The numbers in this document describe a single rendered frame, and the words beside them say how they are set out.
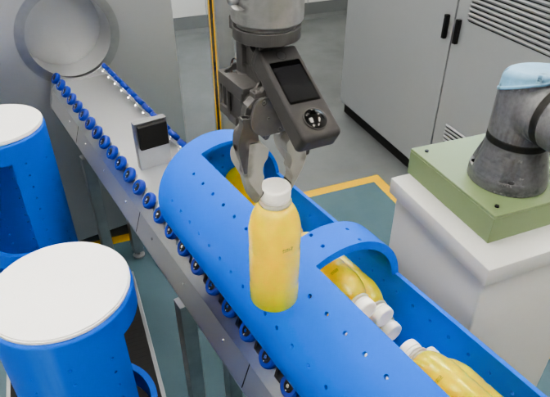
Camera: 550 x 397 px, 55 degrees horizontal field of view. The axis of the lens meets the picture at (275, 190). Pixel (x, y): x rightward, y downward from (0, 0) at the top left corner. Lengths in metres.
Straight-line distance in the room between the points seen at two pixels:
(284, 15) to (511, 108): 0.60
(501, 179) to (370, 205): 2.02
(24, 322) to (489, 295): 0.87
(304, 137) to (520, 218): 0.65
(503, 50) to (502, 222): 1.65
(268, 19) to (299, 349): 0.50
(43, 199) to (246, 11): 1.40
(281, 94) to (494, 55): 2.20
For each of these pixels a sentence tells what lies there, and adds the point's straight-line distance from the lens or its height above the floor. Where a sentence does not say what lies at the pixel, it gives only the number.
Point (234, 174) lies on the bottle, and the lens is 1.23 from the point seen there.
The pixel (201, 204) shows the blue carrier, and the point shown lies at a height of 1.18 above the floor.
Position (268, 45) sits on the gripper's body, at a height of 1.62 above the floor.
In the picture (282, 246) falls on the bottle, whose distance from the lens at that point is 0.66.
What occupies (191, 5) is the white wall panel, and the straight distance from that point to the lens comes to 5.76.
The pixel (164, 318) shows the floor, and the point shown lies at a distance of 2.45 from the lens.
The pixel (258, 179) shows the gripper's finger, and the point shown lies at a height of 1.45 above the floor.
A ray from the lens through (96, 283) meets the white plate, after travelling 1.14.
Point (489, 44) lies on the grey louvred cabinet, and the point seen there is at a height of 0.96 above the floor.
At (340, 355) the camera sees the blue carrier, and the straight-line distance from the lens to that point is 0.78.
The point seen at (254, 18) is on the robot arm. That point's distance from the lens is 0.53.
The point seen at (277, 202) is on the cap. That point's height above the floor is 1.42.
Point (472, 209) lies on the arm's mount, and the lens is 1.08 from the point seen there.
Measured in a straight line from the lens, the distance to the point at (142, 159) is 1.64.
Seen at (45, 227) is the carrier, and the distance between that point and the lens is 1.90.
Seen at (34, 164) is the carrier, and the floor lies 0.93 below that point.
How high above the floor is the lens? 1.80
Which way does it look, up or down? 35 degrees down
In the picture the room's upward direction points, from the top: straight up
